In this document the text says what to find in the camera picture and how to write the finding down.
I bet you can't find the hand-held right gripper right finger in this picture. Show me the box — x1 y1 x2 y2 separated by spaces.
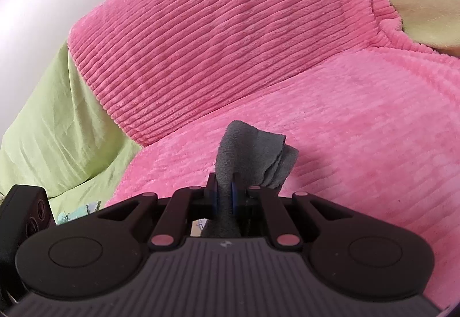
232 180 353 252

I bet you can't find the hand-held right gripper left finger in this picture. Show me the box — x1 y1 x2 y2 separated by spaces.
97 173 219 253

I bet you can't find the clear plastic jar white lid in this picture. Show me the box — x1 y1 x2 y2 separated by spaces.
191 218 210 238

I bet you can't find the grey cleaning cloth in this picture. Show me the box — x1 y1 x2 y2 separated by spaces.
201 120 300 239

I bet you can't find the teal printed cloth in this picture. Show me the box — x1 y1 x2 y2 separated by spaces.
55 201 102 225

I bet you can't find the green bed sheet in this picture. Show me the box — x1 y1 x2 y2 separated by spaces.
0 40 143 210

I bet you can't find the pink ribbed fleece blanket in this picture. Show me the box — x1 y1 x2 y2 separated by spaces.
66 0 460 305

